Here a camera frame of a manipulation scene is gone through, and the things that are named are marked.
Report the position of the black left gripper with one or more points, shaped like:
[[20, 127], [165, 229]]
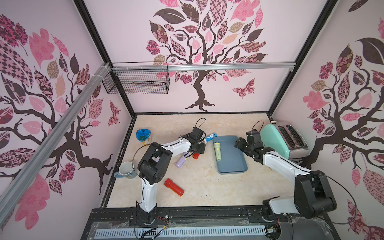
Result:
[[202, 149]]

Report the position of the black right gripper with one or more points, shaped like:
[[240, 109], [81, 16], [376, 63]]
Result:
[[244, 147]]

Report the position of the red flashlight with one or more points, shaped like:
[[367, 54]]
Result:
[[196, 156], [174, 187]]

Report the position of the blue white flashlight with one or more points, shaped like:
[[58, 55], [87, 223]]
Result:
[[210, 137]]

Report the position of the green yellow flashlight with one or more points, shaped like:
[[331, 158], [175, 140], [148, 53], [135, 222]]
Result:
[[218, 153]]

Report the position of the purple yellow flashlight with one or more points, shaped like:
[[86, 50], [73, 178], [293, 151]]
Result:
[[180, 161]]

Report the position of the blue plastic tray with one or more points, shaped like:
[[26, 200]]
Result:
[[233, 160]]

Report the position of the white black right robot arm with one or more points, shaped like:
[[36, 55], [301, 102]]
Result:
[[313, 195]]

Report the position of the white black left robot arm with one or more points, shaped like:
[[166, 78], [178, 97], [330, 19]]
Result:
[[153, 167]]

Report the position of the mint green toaster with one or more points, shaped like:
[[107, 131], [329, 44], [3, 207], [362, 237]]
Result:
[[285, 139]]

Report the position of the blue lidded snack cup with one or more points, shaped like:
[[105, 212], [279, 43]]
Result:
[[144, 136]]

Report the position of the blue floral mug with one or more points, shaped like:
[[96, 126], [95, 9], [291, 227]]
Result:
[[126, 170]]

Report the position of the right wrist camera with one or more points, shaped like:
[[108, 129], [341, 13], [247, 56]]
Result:
[[253, 137]]

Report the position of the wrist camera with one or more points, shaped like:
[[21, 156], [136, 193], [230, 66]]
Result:
[[197, 134], [253, 137]]

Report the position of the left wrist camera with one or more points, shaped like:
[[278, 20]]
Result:
[[197, 134]]

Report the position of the aluminium frame rail back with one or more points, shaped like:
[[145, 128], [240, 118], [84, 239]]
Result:
[[206, 67]]

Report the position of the aluminium frame rail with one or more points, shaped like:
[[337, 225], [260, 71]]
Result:
[[206, 67], [23, 180]]

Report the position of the black wire basket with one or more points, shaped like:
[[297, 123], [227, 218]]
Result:
[[138, 78]]

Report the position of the white slotted cable duct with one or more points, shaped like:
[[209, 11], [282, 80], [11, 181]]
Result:
[[178, 232]]

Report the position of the aluminium frame rail left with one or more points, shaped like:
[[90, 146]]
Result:
[[23, 180]]

